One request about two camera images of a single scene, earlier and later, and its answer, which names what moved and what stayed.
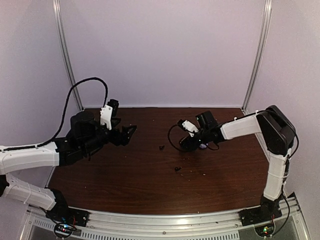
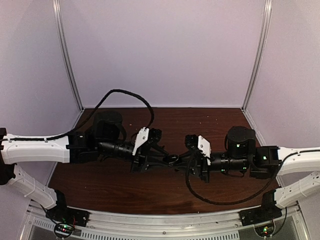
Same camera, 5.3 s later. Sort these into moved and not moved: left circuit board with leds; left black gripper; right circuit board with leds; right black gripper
Moved: right black gripper; left black gripper
Not moved: left circuit board with leds; right circuit board with leds
